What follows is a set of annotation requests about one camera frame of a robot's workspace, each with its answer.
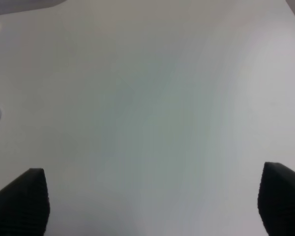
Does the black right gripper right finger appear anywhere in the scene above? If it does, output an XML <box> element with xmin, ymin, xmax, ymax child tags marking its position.
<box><xmin>258</xmin><ymin>162</ymin><xmax>295</xmax><ymax>236</ymax></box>

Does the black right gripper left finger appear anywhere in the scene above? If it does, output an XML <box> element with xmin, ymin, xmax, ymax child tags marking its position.
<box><xmin>0</xmin><ymin>168</ymin><xmax>50</xmax><ymax>236</ymax></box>

